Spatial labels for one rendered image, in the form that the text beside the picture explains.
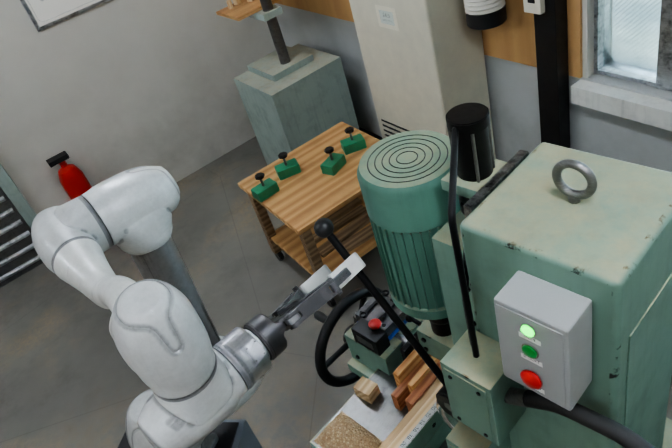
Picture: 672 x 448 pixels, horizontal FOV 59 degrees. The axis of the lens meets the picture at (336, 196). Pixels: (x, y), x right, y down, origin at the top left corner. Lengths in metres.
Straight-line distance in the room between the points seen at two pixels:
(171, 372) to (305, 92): 2.65
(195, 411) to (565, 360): 0.51
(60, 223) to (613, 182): 1.04
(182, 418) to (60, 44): 3.10
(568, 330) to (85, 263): 0.89
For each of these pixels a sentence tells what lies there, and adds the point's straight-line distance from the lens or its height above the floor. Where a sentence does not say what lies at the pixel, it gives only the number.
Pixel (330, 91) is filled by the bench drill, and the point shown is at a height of 0.54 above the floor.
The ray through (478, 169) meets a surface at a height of 1.54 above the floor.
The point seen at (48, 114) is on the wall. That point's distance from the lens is 3.91.
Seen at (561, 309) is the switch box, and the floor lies 1.48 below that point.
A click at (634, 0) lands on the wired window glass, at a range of 2.35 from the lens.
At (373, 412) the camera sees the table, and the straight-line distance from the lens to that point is 1.41.
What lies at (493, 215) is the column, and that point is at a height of 1.52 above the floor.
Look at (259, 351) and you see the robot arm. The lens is 0.99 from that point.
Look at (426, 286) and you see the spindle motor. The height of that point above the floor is 1.28.
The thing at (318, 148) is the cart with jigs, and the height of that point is 0.53.
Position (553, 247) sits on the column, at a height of 1.52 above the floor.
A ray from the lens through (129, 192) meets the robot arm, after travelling 1.38.
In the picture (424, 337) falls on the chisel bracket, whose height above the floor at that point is 1.06.
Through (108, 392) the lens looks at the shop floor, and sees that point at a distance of 3.11.
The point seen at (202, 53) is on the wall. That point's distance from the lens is 4.12.
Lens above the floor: 2.06
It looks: 35 degrees down
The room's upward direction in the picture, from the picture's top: 18 degrees counter-clockwise
